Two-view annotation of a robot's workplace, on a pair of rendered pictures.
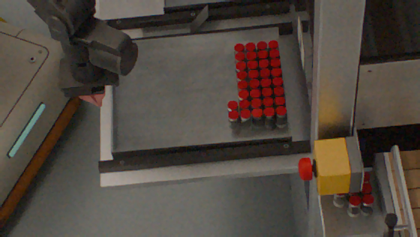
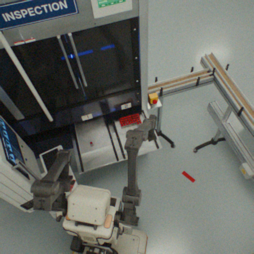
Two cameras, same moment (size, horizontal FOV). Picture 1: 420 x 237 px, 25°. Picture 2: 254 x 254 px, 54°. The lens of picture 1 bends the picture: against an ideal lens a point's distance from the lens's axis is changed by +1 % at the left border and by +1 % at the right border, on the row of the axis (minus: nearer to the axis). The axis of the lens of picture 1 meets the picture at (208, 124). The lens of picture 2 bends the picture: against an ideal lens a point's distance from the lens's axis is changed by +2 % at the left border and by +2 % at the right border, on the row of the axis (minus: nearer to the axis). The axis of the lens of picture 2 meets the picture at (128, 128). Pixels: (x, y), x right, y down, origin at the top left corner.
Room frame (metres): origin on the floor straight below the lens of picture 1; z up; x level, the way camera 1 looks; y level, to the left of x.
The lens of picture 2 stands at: (1.33, 1.03, 2.66)
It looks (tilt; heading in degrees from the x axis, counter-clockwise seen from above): 58 degrees down; 256
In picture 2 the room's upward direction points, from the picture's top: 7 degrees counter-clockwise
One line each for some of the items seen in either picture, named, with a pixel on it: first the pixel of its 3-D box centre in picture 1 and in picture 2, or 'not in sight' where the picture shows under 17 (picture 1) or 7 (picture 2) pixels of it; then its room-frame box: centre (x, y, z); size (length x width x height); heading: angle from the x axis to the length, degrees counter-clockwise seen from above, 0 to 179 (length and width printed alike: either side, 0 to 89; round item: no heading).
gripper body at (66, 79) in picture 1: (86, 64); (150, 132); (0.96, 0.19, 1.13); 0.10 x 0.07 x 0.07; 86
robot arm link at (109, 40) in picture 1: (97, 33); (151, 121); (0.95, 0.16, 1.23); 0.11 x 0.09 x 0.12; 56
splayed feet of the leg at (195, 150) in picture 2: not in sight; (213, 143); (0.08, 0.01, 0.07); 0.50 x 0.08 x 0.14; 177
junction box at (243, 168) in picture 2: not in sight; (246, 170); (0.17, 0.53, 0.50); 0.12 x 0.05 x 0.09; 87
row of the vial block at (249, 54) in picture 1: (254, 85); (130, 122); (1.03, -0.10, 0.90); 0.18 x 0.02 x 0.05; 176
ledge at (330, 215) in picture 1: (357, 205); (152, 102); (0.76, -0.25, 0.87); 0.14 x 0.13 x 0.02; 87
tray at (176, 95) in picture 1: (198, 92); (134, 133); (1.04, 0.01, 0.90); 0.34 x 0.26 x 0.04; 86
